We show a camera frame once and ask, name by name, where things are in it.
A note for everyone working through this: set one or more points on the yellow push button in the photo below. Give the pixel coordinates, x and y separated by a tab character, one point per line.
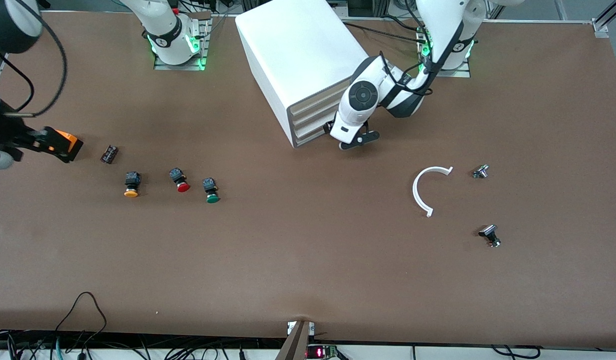
131	185

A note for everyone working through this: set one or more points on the grey metal bar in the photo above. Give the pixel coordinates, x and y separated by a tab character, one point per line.
294	345

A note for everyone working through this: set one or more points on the green push button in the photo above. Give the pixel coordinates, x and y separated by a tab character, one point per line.
211	191

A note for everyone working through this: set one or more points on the red push button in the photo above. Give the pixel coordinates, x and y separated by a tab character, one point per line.
179	181

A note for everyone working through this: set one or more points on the white clamp bracket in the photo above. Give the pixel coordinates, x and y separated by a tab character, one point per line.
290	327

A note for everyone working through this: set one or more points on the small silver switch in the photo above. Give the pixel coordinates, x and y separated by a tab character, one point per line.
480	172

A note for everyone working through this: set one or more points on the aluminium corner bracket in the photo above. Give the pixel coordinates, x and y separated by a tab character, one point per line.
600	27

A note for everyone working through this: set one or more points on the small black terminal block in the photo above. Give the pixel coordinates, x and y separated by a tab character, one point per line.
109	154

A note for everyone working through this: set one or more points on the white drawer cabinet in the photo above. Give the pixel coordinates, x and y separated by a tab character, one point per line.
303	45

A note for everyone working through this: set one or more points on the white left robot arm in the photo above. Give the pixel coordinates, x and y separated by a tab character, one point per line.
362	95

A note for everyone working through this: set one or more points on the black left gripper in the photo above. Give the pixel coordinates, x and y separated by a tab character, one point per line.
330	126

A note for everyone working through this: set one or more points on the white curved plastic arc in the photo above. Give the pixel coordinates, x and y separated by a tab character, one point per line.
415	192

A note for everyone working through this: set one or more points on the orange box with hole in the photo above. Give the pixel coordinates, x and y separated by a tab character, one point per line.
74	142

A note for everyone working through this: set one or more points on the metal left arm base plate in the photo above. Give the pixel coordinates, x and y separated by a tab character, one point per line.
462	73

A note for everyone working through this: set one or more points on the device with red display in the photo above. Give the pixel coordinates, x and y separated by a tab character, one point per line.
320	352

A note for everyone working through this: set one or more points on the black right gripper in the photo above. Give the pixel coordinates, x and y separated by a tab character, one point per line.
8	133

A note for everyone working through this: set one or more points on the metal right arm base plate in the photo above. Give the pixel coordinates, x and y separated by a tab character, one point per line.
160	66

